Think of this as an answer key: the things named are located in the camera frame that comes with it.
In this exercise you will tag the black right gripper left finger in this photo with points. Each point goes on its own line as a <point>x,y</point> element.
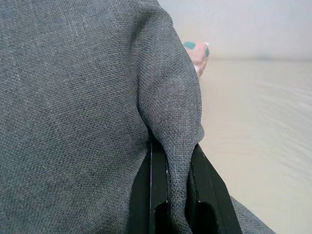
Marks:
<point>148,195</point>

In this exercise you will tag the pink patterned pillow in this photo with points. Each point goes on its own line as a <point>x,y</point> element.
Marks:
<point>201,58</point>

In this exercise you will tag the grey fabric pillow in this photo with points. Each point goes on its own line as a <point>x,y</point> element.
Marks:
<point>73,109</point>

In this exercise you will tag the cream bed mattress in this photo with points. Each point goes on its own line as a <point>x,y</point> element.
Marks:
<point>256,122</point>

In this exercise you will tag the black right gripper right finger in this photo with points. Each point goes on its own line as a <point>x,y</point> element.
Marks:
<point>209,195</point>

